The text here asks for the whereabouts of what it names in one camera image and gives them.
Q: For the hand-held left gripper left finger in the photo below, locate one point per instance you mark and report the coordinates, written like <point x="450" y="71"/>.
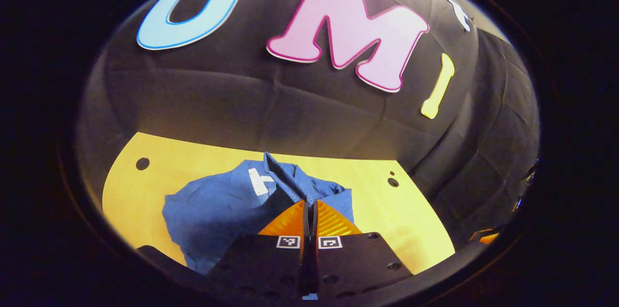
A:
<point x="261" y="263"/>

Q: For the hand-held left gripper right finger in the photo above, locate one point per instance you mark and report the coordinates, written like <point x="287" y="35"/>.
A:
<point x="358" y="261"/>

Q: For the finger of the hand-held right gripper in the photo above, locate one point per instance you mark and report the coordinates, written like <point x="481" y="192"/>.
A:
<point x="486" y="238"/>

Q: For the blue jacket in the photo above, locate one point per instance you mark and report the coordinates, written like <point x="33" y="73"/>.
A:
<point x="217" y="210"/>

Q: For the black backdrop cloth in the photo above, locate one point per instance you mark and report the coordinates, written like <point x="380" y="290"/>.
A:
<point x="242" y="99"/>

